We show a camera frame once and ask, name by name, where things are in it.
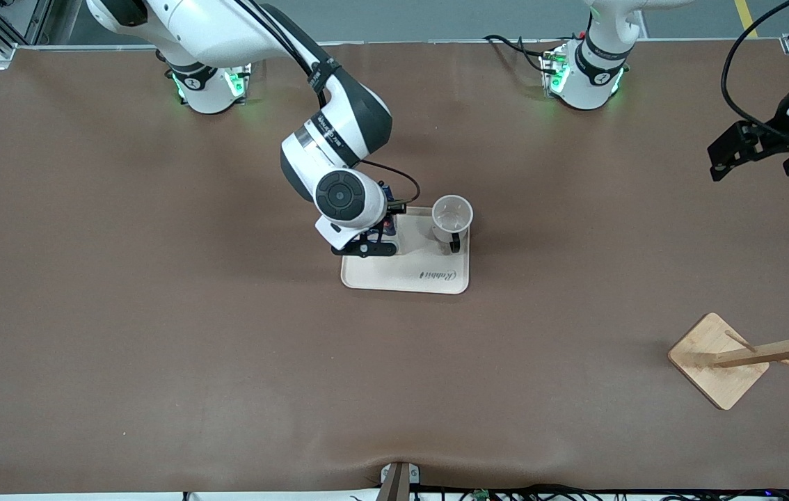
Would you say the black base cable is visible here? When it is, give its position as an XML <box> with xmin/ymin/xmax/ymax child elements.
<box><xmin>484</xmin><ymin>33</ymin><xmax>580</xmax><ymax>72</ymax></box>

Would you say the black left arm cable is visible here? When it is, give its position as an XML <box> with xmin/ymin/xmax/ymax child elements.
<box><xmin>723</xmin><ymin>0</ymin><xmax>789</xmax><ymax>138</ymax></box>

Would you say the blue milk carton green cap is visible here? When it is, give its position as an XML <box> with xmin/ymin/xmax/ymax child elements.
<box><xmin>374</xmin><ymin>181</ymin><xmax>397</xmax><ymax>239</ymax></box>

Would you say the metal table edge bracket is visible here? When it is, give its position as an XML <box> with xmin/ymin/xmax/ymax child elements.
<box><xmin>381</xmin><ymin>461</ymin><xmax>422</xmax><ymax>501</ymax></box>

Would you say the beige tray with bear print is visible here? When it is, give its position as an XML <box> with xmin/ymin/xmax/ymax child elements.
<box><xmin>340</xmin><ymin>205</ymin><xmax>471</xmax><ymax>295</ymax></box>

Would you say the wooden mug stand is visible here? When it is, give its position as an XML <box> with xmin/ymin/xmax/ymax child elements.
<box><xmin>667</xmin><ymin>311</ymin><xmax>789</xmax><ymax>411</ymax></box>

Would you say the white smiley face cup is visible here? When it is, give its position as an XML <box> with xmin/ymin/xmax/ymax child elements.
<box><xmin>431</xmin><ymin>195</ymin><xmax>475</xmax><ymax>254</ymax></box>

